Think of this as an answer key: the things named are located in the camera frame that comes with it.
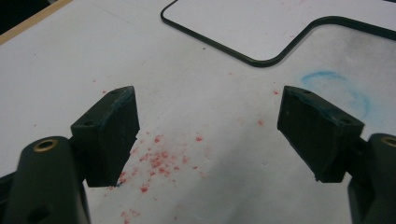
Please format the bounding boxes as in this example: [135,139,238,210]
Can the large white table sheet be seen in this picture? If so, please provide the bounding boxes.
[0,0,396,224]

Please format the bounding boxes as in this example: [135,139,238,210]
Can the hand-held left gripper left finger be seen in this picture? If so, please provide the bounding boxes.
[70,86,140,189]

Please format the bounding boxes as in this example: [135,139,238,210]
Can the small whiteboard with handle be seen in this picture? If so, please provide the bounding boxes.
[160,0,396,68]

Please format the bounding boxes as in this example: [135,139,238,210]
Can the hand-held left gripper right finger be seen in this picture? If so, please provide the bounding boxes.
[276,86,365,184]

